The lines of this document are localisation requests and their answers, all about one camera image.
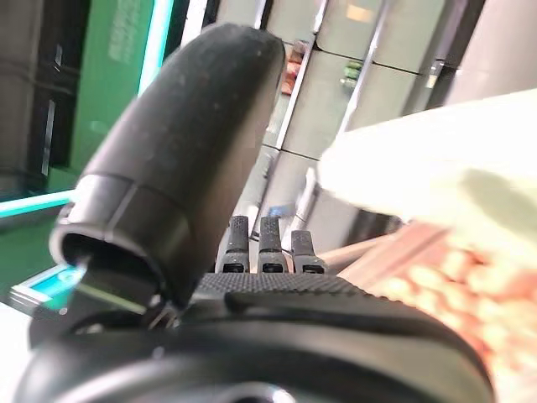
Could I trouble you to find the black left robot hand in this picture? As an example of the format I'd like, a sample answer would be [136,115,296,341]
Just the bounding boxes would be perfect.
[12,23,496,403]

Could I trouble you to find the green lit sign panel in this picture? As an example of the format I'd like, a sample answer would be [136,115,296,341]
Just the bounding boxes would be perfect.
[0,0,190,295]

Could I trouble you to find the glass display cabinet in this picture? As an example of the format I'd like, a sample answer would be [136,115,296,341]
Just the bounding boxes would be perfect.
[180,0,462,253]

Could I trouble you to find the wooden potato crate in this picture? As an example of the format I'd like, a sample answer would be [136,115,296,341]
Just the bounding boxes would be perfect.
[326,220,537,403]

